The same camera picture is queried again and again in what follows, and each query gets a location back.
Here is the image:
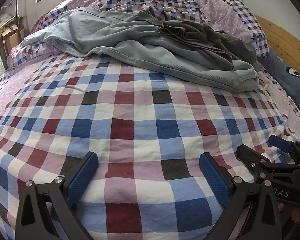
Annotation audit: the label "cardboard boxes stack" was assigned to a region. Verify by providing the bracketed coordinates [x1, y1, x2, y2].
[0, 16, 29, 64]

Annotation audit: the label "plaid bed sheet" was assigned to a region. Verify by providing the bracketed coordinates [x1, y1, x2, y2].
[0, 50, 300, 239]

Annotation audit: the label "dark blue plush pillow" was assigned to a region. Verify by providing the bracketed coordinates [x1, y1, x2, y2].
[257, 48, 300, 109]

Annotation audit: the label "wooden headboard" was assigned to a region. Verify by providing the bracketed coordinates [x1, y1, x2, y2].
[256, 16, 300, 73]

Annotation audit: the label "grey trousers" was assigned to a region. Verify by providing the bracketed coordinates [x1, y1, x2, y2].
[52, 7, 260, 93]

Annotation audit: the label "light blue garment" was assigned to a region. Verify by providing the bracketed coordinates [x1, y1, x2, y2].
[21, 17, 73, 49]

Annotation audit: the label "olive green garment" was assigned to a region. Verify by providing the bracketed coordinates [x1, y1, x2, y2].
[135, 11, 256, 71]

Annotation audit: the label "person right hand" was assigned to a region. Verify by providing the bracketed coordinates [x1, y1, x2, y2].
[278, 203, 300, 225]

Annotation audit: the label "plaid folded quilt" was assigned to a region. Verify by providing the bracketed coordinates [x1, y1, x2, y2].
[29, 0, 271, 58]

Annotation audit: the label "black clothes rack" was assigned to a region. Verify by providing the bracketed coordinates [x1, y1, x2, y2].
[15, 0, 22, 43]

